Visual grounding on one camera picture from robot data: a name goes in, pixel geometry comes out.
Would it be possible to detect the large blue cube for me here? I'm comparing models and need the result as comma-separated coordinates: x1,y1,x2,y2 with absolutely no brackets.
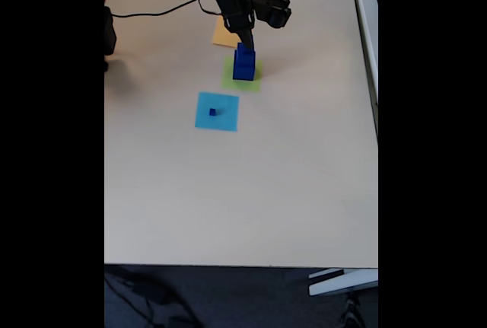
232,59,257,81

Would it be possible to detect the orange paper square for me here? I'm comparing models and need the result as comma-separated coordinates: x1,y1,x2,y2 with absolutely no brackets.
211,15,239,47

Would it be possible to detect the green paper square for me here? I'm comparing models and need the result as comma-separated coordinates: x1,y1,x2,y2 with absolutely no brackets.
221,56,264,94

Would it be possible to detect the light blue paper square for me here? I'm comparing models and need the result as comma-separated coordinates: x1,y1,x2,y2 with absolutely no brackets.
194,91,240,132

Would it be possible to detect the white neighbouring table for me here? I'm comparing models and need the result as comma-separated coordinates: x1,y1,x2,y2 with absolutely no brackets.
349,0,379,139

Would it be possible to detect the white table leg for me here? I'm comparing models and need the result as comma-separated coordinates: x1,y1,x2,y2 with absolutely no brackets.
307,268,379,297

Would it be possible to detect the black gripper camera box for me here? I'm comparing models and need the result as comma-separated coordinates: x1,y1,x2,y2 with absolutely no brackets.
250,0,293,30

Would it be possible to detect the black floor cable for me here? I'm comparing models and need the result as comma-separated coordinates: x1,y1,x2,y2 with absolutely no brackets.
104,266,201,328

